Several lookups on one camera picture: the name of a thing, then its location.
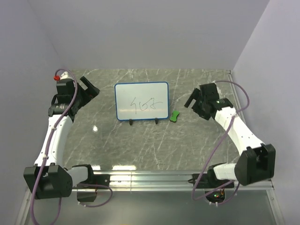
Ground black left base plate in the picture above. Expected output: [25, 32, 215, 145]
[78, 173, 110, 189]

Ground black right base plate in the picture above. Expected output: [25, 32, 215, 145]
[188, 172, 234, 189]

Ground red cable connector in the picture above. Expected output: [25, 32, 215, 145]
[53, 75, 60, 81]

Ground blue framed whiteboard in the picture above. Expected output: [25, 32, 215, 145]
[114, 82, 169, 121]

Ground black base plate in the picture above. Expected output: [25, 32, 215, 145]
[78, 173, 110, 189]
[188, 172, 234, 189]

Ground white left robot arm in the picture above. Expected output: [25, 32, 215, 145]
[23, 75, 100, 199]

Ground aluminium mounting rail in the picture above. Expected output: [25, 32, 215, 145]
[71, 171, 275, 192]

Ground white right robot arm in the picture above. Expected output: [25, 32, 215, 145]
[184, 83, 276, 188]

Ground green whiteboard eraser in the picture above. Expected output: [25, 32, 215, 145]
[169, 110, 180, 122]

